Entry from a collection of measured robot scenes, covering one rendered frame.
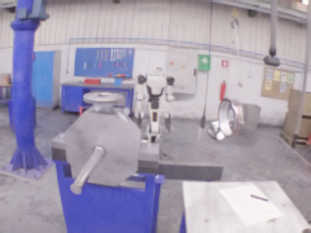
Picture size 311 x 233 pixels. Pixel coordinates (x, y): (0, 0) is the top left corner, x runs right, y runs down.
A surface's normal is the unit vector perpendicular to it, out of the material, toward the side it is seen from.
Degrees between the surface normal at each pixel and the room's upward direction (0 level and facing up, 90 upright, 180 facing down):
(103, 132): 90
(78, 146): 90
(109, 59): 90
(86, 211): 90
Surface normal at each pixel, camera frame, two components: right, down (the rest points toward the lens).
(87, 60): -0.06, 0.24
